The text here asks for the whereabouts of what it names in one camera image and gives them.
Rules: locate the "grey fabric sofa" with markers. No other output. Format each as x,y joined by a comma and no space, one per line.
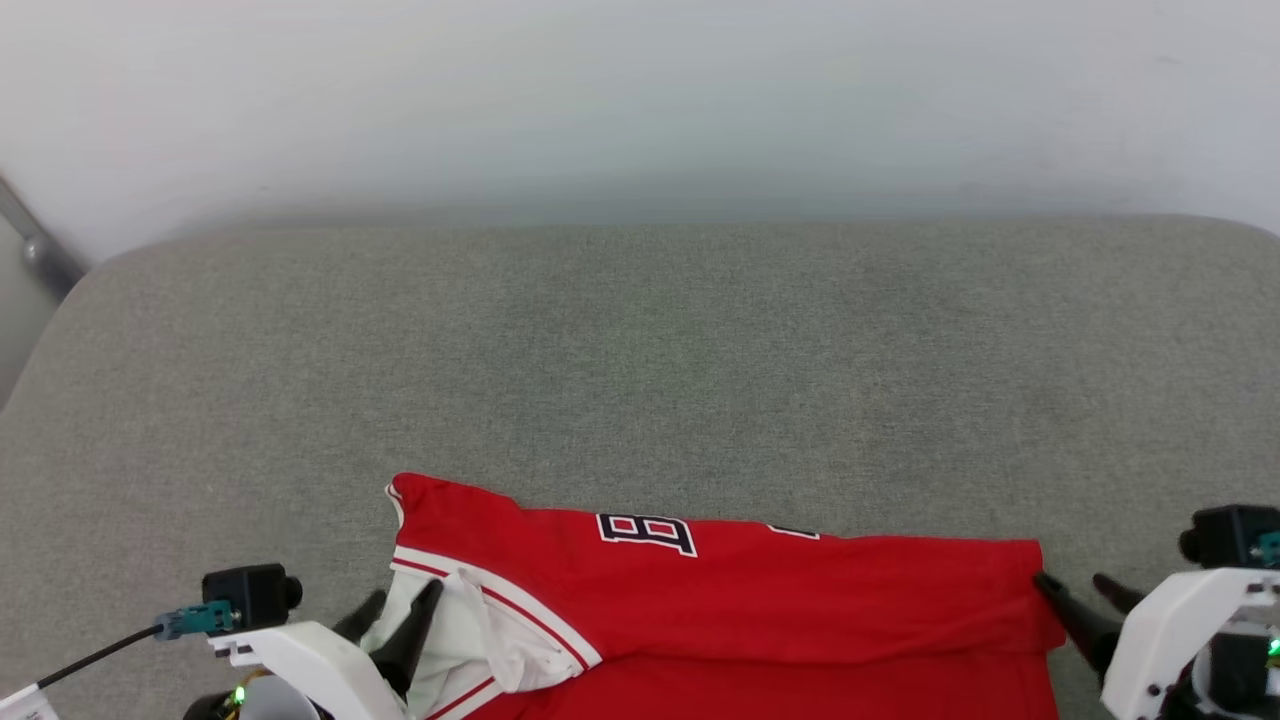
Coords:
640,360

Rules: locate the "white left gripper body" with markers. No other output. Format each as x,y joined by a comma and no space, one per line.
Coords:
320,665

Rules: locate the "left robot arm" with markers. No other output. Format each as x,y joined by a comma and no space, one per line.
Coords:
260,705

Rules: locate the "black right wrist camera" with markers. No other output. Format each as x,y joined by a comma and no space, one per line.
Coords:
1225,535

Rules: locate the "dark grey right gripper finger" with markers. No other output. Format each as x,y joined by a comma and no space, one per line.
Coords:
1085,625
1120,594

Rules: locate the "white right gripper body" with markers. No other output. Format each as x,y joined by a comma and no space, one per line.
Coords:
1165,630

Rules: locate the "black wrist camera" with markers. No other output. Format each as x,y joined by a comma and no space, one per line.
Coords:
1225,535
250,595

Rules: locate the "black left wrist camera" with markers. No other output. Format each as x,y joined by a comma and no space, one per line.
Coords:
250,595

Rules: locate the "grey metal bar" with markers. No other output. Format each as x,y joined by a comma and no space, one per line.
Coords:
40,245

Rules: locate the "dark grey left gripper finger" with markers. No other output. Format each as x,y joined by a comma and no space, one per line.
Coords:
410,640
362,615

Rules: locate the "red and white baseball jersey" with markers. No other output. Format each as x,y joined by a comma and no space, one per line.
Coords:
800,620

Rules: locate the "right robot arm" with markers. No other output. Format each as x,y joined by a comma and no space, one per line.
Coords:
1240,670

